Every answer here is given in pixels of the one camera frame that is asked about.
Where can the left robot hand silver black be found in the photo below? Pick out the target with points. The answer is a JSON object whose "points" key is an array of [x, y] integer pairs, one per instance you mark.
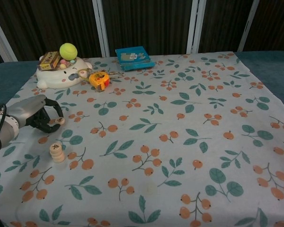
{"points": [[28, 110]]}

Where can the wooden chess piece black character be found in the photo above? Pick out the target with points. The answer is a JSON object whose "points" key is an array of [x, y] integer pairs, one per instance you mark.
{"points": [[55, 147], [57, 157], [59, 121]]}

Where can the wooden chess piece red character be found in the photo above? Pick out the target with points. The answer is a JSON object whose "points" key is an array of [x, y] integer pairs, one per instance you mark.
{"points": [[58, 160], [56, 153]]}

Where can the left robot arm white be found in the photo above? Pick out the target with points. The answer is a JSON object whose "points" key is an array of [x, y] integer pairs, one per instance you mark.
{"points": [[2, 132]]}

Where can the white animal shaped ceramic bowl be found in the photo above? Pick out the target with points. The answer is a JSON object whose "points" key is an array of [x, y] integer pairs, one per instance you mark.
{"points": [[59, 76]]}

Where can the small yellow brown card box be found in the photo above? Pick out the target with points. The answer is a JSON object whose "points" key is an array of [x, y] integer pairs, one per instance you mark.
{"points": [[48, 61]]}

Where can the yellow green tennis ball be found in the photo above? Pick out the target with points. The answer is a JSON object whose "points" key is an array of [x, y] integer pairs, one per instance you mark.
{"points": [[68, 50]]}

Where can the yellow tape measure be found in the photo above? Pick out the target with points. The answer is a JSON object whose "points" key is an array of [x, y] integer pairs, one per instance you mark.
{"points": [[98, 80]]}

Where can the blue flat product package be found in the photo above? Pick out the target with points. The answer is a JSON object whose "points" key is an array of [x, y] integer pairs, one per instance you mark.
{"points": [[132, 59]]}

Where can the floral fruit print tablecloth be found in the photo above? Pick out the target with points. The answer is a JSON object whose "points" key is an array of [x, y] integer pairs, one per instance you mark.
{"points": [[156, 123]]}

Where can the dark folding screen white frame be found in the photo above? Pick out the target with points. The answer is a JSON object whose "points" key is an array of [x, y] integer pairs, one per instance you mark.
{"points": [[144, 23]]}

